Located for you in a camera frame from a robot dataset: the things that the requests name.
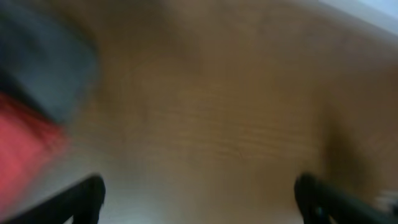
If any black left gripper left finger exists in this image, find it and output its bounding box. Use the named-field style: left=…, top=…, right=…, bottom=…
left=1, top=175, right=106, bottom=224

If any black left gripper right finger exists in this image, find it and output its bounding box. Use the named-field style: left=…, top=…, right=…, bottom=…
left=294, top=173, right=397, bottom=224

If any red folded shirt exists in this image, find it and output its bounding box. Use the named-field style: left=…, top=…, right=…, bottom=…
left=1, top=93, right=66, bottom=213

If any grey folded shirt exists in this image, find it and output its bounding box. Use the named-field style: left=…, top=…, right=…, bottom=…
left=1, top=1, right=99, bottom=124

